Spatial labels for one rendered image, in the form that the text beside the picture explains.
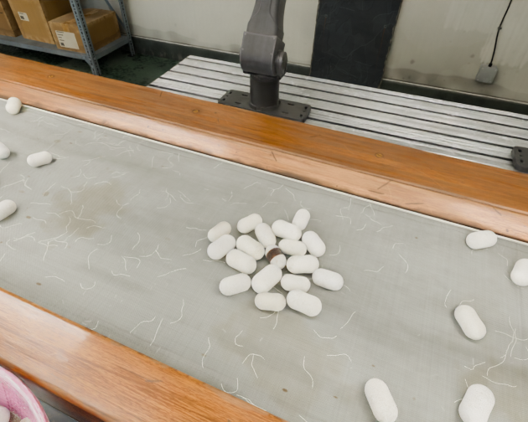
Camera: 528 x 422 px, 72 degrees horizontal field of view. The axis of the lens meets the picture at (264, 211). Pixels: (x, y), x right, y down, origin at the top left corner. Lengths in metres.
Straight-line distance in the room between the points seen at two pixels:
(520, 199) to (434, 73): 1.92
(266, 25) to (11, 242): 0.54
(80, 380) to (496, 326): 0.38
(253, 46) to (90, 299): 0.53
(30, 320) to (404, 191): 0.44
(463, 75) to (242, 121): 1.97
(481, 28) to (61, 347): 2.29
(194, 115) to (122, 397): 0.43
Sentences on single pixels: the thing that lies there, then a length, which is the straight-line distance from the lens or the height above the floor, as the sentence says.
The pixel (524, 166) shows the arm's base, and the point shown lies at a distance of 0.81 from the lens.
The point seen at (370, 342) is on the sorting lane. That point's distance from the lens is 0.38.
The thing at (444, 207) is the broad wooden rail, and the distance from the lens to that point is 0.52.
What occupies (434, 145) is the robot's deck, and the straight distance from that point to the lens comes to 0.81.
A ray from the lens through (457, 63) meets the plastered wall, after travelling 2.43.
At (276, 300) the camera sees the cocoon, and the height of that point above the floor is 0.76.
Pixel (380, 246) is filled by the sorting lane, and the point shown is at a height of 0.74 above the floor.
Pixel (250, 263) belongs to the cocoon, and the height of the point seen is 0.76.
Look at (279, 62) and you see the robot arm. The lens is 0.74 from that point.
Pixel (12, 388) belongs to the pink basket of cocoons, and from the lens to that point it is 0.38.
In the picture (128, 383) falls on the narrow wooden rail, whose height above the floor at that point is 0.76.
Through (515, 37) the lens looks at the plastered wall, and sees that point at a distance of 2.41.
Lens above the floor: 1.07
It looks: 44 degrees down
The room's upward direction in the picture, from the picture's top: 1 degrees clockwise
